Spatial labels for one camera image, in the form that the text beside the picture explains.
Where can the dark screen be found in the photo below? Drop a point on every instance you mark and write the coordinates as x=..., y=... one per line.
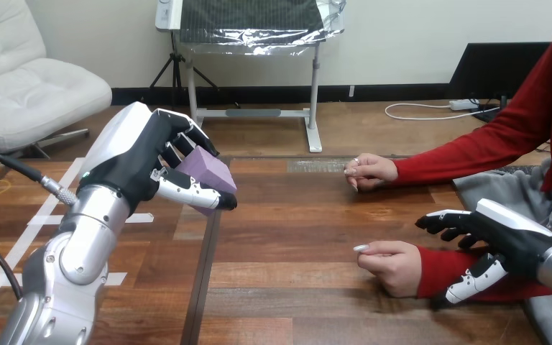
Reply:
x=495, y=71

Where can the purple block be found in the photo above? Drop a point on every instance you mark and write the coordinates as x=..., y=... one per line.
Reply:
x=205, y=174

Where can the white power strip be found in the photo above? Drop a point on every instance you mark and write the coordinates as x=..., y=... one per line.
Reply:
x=463, y=105

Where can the foil sheet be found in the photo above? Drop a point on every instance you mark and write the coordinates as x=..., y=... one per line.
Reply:
x=257, y=24

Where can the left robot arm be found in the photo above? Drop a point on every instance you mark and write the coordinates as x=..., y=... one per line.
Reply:
x=66, y=266

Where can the white desk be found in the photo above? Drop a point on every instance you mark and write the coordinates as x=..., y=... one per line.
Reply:
x=252, y=114

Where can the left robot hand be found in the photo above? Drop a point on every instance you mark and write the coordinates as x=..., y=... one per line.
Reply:
x=128, y=152

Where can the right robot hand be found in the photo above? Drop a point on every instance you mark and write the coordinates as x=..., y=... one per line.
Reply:
x=504, y=238

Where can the black tripod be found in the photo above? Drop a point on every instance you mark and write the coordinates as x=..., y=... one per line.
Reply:
x=177, y=71

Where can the person's forearm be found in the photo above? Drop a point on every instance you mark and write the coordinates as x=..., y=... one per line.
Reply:
x=452, y=276
x=476, y=157

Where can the white cushioned chair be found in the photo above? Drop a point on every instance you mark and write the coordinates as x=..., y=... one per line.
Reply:
x=23, y=90

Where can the person's hand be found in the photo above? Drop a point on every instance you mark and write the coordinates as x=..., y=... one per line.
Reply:
x=392, y=266
x=370, y=172

